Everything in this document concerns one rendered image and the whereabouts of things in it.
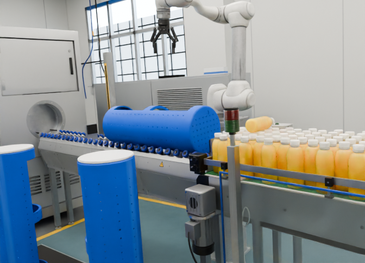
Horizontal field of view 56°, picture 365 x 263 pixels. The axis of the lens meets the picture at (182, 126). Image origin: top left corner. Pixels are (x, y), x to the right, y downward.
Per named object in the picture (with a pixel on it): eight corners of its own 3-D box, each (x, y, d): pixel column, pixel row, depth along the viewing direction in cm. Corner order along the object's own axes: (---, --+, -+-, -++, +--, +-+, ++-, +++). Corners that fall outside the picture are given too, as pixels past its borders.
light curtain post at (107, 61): (123, 226, 339) (107, 52, 319) (127, 227, 335) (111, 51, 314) (118, 228, 335) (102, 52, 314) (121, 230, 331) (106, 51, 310)
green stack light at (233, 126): (230, 130, 146) (230, 118, 146) (243, 130, 142) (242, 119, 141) (221, 132, 142) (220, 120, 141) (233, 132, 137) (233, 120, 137)
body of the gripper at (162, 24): (154, 19, 215) (155, 34, 217) (166, 18, 211) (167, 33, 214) (161, 19, 222) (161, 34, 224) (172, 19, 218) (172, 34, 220)
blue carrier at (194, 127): (135, 138, 273) (130, 102, 267) (222, 147, 212) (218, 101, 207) (105, 147, 253) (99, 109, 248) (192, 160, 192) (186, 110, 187)
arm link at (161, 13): (165, 8, 209) (166, 18, 211) (172, 10, 217) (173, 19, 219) (153, 9, 213) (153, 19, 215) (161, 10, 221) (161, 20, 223)
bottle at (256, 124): (259, 126, 167) (278, 121, 181) (250, 116, 170) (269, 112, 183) (251, 136, 172) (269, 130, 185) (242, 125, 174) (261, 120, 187)
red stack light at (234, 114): (230, 118, 146) (229, 109, 145) (242, 118, 141) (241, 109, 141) (220, 120, 141) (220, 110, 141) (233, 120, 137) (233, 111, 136)
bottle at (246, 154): (249, 180, 159) (247, 141, 157) (236, 179, 164) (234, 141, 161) (256, 177, 165) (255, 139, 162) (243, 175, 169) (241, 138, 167)
